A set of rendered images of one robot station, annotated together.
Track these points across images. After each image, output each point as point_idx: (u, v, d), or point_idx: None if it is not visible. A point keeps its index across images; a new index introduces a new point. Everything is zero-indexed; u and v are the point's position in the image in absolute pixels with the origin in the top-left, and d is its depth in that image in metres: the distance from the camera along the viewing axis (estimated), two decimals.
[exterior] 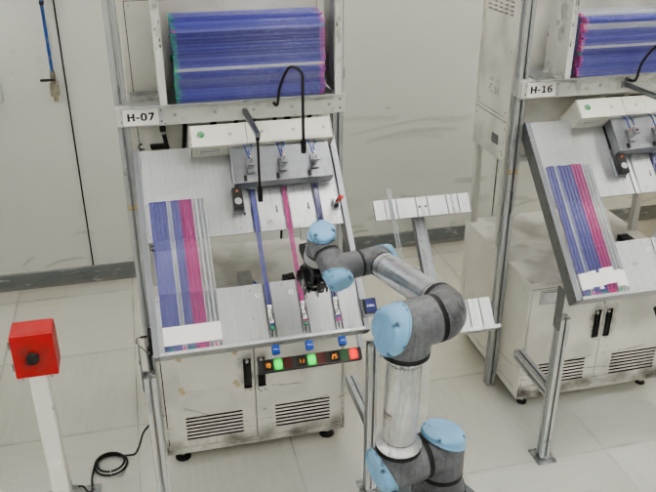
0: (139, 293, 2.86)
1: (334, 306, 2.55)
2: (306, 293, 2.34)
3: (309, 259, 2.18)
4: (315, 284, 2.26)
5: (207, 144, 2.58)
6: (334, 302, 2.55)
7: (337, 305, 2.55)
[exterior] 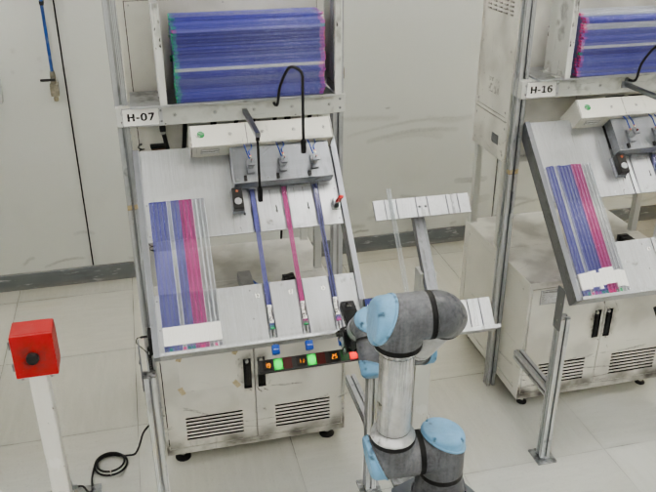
0: (139, 293, 2.86)
1: (334, 306, 2.55)
2: (344, 348, 2.42)
3: (353, 336, 2.23)
4: (355, 350, 2.32)
5: (207, 144, 2.58)
6: (334, 302, 2.55)
7: (337, 305, 2.55)
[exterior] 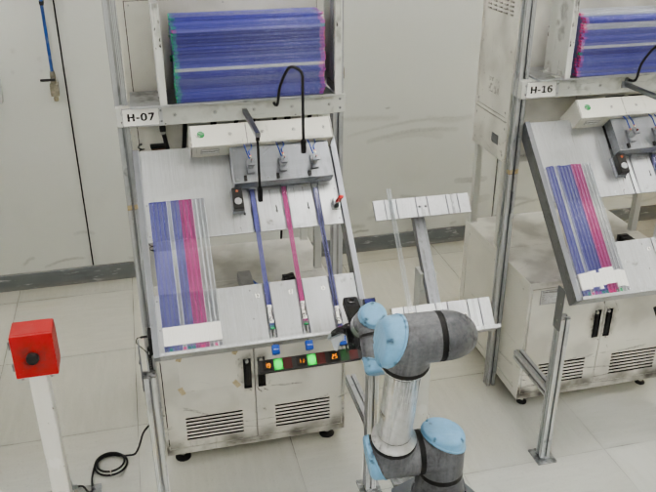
0: (139, 293, 2.86)
1: (336, 314, 2.54)
2: (338, 346, 2.35)
3: (357, 332, 2.19)
4: (359, 348, 2.28)
5: (207, 144, 2.58)
6: (336, 310, 2.54)
7: (339, 313, 2.54)
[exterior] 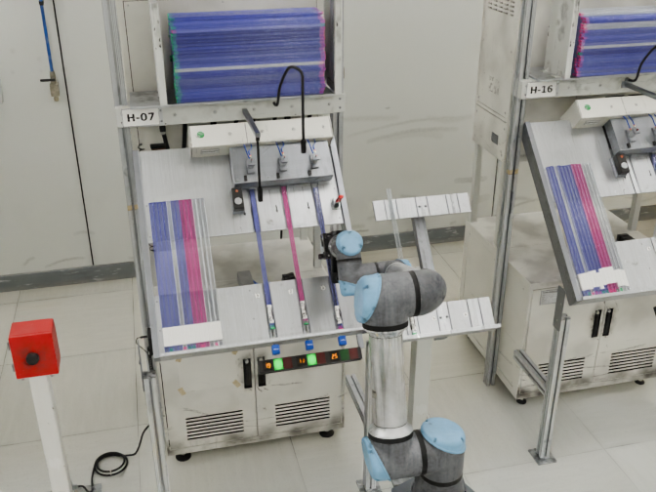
0: (139, 293, 2.86)
1: (336, 314, 2.54)
2: None
3: None
4: None
5: (207, 144, 2.58)
6: (336, 310, 2.54)
7: (339, 313, 2.54)
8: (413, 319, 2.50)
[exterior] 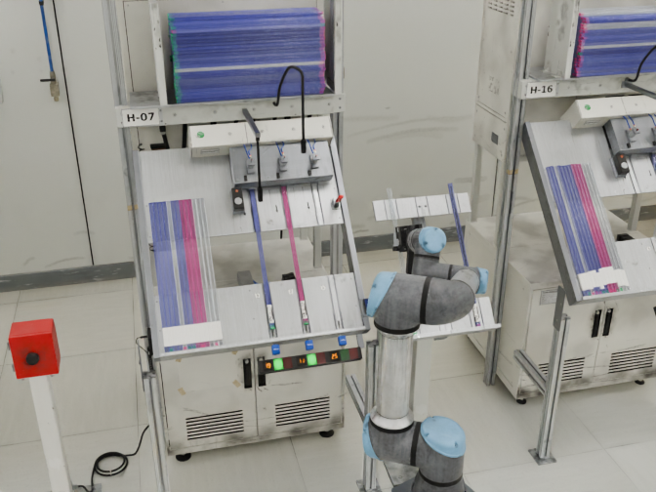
0: (139, 293, 2.86)
1: (473, 312, 2.55)
2: None
3: None
4: None
5: (207, 144, 2.58)
6: (473, 308, 2.55)
7: (476, 311, 2.55)
8: None
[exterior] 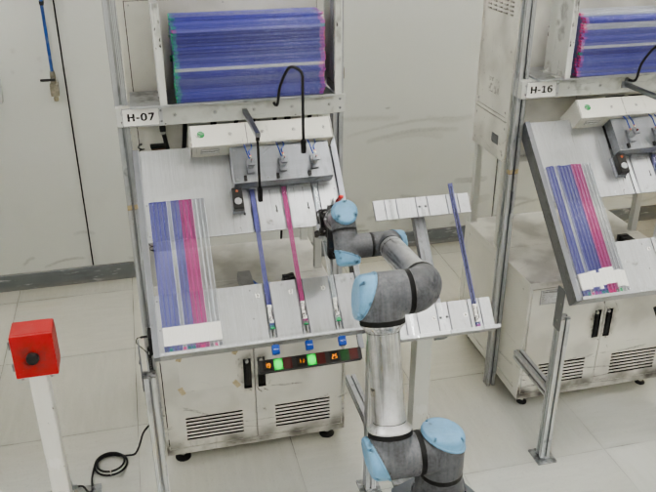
0: (139, 293, 2.86)
1: (473, 312, 2.55)
2: None
3: None
4: None
5: (207, 144, 2.58)
6: (473, 308, 2.55)
7: (476, 311, 2.55)
8: (337, 305, 2.55)
